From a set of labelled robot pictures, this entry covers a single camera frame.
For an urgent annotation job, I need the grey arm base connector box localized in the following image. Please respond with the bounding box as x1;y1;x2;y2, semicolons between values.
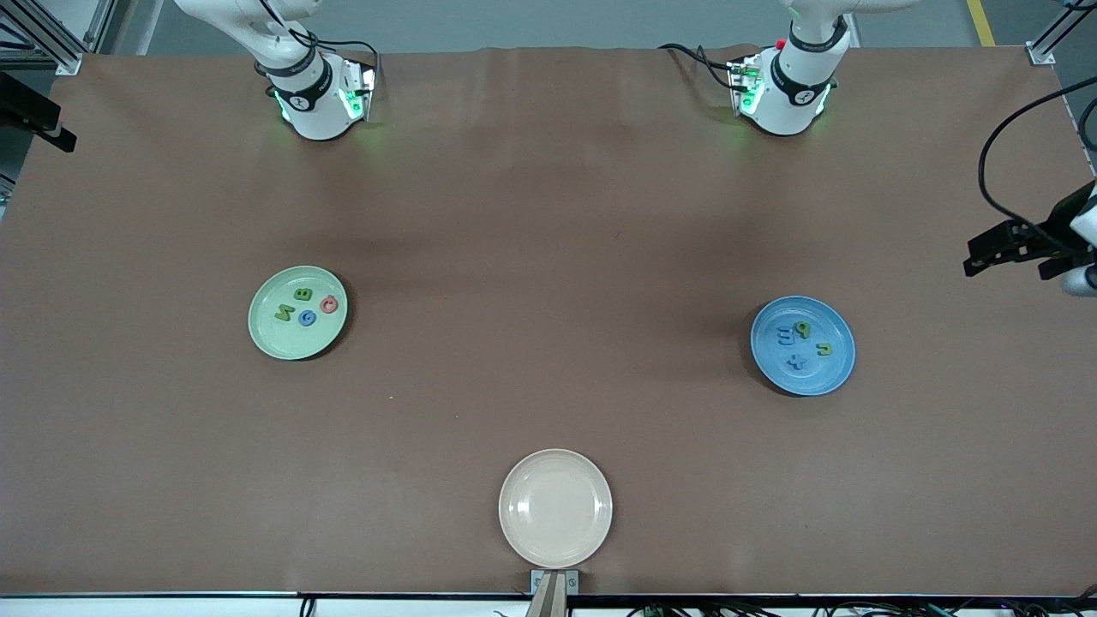
727;56;765;118
337;58;378;123

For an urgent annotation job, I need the blue plate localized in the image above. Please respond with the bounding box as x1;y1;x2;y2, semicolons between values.
750;296;857;398

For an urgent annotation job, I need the light green plate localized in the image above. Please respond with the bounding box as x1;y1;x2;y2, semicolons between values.
248;265;350;362

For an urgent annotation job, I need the brown table cover mat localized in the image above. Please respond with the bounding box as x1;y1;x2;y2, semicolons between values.
0;45;1097;596

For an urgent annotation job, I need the white table edge strip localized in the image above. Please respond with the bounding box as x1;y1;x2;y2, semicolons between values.
0;591;1097;617

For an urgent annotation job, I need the beige plate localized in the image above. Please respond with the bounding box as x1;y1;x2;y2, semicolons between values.
498;448;614;570

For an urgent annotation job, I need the aluminium frame profile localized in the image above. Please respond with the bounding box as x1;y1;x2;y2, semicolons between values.
1027;0;1097;68
0;0;117;76

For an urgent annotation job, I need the black arm base cable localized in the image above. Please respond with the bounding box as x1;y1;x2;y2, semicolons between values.
257;0;382;87
658;43;740;91

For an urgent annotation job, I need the metal camera post bracket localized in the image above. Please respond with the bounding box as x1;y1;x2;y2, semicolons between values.
525;569;580;617

